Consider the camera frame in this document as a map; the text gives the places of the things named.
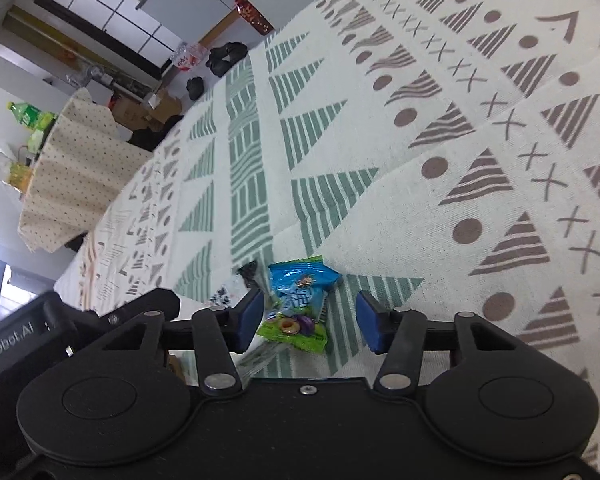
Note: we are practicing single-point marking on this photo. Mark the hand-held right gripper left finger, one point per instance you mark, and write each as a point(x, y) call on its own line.
point(252, 312)

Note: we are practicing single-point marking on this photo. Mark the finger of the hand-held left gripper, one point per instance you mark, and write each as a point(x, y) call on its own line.
point(165, 302)

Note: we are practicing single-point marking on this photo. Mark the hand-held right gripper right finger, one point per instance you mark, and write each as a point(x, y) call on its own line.
point(369, 322)

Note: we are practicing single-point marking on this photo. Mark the blue cartoon snack packet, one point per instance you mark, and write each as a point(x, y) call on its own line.
point(300, 287)

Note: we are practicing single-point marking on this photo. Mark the black and white snack packet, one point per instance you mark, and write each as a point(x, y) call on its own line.
point(225, 297)

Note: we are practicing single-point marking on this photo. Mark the small black wrapped snack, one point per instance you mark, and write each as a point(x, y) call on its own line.
point(250, 271)

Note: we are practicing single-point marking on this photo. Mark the table with dotted tablecloth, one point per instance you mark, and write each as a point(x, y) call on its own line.
point(75, 170)

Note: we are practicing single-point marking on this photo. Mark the black bag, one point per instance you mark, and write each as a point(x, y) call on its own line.
point(227, 57)
point(152, 135)
point(196, 87)

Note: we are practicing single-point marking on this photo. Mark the brown cardboard carton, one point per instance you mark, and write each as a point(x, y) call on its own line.
point(130, 110)

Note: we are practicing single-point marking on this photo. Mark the green carton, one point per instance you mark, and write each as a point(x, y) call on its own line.
point(42, 127)

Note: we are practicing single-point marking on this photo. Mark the green soda bottle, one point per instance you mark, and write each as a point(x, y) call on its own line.
point(24, 115)

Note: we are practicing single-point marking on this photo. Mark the grey metal appliance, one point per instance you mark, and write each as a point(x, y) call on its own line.
point(87, 76)

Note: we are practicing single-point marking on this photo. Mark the red and white plastic bag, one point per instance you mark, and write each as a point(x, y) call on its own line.
point(187, 55)

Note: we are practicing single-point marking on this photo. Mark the red gift box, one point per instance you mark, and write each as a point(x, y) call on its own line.
point(252, 14)

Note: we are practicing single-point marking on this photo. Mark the black-framed sliding window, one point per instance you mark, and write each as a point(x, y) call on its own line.
point(95, 10)

